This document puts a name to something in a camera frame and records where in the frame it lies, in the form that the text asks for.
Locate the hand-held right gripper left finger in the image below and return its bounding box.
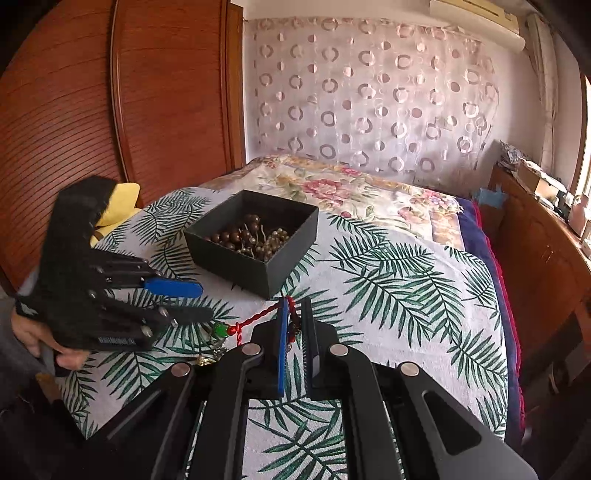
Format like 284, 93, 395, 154
90, 298, 296, 480

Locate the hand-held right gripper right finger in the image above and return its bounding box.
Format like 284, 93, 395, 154
300, 298, 537, 480

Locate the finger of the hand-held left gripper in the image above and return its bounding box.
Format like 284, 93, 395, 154
90, 256, 204, 301
89, 290, 216, 339

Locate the red cord bead bracelet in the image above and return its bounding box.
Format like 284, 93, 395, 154
196, 295, 304, 370

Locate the black cardboard box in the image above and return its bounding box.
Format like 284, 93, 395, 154
183, 189, 320, 301

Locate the brown wooden bead bracelet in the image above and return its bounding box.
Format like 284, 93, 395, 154
205, 213, 264, 255

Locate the white pearl necklace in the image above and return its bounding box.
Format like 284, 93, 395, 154
252, 225, 291, 260

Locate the person's left hand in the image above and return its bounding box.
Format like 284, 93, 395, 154
11, 306, 91, 373

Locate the yellow plush toy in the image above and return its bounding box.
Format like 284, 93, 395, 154
89, 182, 142, 248

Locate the green leaf print cloth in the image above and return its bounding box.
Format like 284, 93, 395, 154
60, 186, 509, 480

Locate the brown wooden wardrobe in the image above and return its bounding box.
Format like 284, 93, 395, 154
0, 0, 246, 297

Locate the floral blanket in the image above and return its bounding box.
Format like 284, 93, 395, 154
198, 154, 465, 248

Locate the dark blue blanket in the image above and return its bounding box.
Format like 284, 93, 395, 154
456, 196, 527, 440

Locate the long wooden cabinet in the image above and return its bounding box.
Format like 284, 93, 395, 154
484, 163, 591, 371

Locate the light blue bag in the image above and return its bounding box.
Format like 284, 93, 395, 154
477, 186, 509, 209

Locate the open cardboard box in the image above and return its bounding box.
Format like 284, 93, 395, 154
516, 161, 567, 199

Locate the patterned cloth bundle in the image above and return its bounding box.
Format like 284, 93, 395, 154
501, 140, 530, 167

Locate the window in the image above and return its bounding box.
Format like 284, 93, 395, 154
573, 69, 591, 200

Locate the white patterned window curtain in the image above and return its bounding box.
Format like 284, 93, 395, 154
526, 13, 562, 163

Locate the cream air conditioner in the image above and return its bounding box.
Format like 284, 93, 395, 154
429, 0, 527, 52

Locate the circle pattern wall curtain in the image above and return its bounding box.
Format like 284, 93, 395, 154
244, 17, 502, 186

